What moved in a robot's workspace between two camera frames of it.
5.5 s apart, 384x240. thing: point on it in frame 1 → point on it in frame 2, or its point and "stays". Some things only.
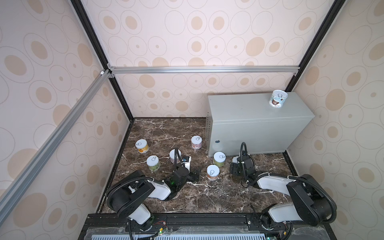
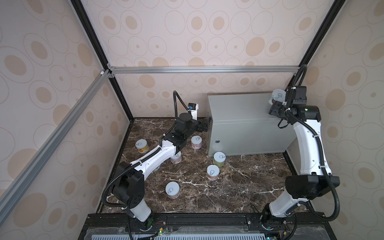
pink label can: x=196 y=142 stays
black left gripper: x=191 y=179 → x=205 y=125
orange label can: x=213 y=171 stays
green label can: x=219 y=158 stays
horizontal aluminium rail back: x=176 y=70 stays
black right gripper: x=234 y=168 → x=276 y=108
